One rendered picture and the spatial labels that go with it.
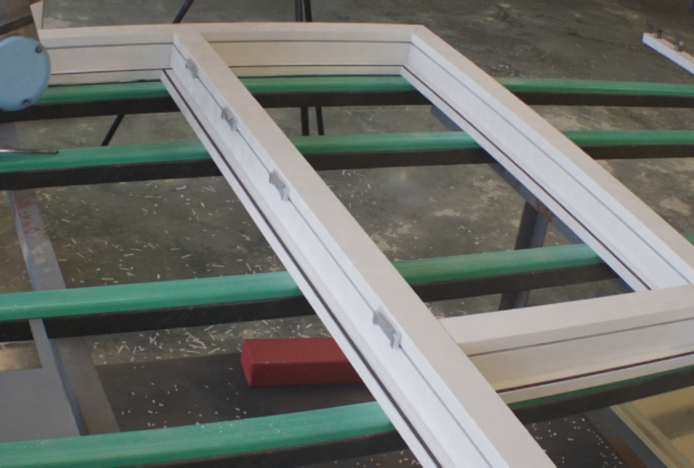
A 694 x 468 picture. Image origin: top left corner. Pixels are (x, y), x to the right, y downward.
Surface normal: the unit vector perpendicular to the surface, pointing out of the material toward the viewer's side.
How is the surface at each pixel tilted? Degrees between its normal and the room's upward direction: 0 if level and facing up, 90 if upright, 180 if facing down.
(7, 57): 75
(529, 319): 0
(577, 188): 90
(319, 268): 90
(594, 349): 90
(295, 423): 0
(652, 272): 90
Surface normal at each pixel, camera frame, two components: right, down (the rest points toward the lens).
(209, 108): -0.92, 0.07
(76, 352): 0.15, -0.87
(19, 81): 0.43, 0.25
